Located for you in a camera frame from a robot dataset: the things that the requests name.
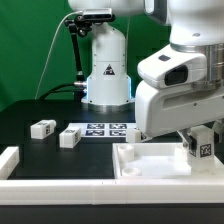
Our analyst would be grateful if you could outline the white camera cable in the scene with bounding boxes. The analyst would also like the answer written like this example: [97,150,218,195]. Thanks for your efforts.
[34,10,84,100]

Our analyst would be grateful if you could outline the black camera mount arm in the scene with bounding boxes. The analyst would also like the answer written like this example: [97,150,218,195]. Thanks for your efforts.
[64,15,116,83]

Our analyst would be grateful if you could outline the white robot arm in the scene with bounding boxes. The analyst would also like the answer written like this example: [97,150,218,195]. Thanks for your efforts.
[69,0,224,158]

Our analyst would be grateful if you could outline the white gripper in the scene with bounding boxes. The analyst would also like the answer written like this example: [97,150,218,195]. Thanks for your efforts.
[135,81,224,156]

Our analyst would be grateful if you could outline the white square tabletop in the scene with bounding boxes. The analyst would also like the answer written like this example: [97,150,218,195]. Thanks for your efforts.
[112,143,224,179]

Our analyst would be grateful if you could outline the grey camera on mount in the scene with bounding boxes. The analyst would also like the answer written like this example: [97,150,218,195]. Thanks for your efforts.
[83,8,112,20]

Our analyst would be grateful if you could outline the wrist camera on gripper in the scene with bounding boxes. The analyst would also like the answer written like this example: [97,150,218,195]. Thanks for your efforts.
[137,45,207,89]

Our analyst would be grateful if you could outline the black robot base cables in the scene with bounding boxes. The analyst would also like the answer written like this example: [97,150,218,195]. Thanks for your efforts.
[39,81,88,101]

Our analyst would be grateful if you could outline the white U-shaped fence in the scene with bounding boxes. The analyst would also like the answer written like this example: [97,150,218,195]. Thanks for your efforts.
[0,147,224,205]

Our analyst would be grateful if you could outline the white marker base plate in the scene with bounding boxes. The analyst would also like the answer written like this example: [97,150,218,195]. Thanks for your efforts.
[68,123,136,137]

